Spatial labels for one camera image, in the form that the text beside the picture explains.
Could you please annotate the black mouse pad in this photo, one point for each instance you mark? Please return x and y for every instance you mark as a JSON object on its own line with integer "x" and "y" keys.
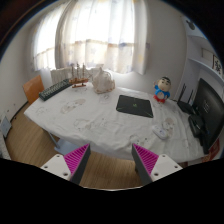
{"x": 134, "y": 106}

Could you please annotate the framed calligraphy picture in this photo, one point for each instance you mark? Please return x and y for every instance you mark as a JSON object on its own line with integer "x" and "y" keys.
{"x": 217, "y": 65}

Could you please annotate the wooden model ship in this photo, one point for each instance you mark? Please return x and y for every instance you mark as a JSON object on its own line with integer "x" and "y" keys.
{"x": 78, "y": 76}

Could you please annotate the white conch shell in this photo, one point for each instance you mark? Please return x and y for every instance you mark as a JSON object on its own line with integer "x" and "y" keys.
{"x": 103, "y": 82}

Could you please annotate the white wall shelf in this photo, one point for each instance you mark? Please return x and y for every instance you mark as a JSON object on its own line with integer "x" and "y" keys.
{"x": 199, "y": 57}

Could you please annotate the black computer monitor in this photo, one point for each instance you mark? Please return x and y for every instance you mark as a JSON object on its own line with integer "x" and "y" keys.
{"x": 207, "y": 121}

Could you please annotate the black keyboard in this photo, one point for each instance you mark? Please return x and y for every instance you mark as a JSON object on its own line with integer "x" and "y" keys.
{"x": 54, "y": 89}

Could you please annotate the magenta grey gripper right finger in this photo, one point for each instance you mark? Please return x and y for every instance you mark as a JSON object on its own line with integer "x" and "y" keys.
{"x": 152, "y": 167}

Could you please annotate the white sheer curtain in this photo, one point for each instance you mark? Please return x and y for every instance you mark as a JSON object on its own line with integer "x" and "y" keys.
{"x": 112, "y": 34}

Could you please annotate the white computer mouse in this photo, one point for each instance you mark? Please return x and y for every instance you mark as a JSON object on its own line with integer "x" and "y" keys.
{"x": 160, "y": 132}

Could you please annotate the orange wooden chair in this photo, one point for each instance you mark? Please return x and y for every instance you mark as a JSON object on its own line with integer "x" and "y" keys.
{"x": 32, "y": 88}

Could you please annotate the grey blue stool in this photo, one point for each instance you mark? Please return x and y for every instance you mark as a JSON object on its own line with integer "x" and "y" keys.
{"x": 63, "y": 147}

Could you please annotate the white radiator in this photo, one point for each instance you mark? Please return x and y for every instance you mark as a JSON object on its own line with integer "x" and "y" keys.
{"x": 61, "y": 74}

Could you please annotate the white patterned tablecloth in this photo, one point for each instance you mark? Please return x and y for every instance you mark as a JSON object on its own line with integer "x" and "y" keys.
{"x": 80, "y": 116}

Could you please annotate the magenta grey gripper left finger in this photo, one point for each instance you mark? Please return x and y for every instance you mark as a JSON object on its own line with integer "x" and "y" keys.
{"x": 70, "y": 166}

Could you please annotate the cartoon boy figurine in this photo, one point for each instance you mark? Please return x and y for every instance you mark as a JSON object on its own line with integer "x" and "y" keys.
{"x": 162, "y": 89}

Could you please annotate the black wifi router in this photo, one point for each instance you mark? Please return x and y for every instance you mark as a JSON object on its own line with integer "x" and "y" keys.
{"x": 184, "y": 106}

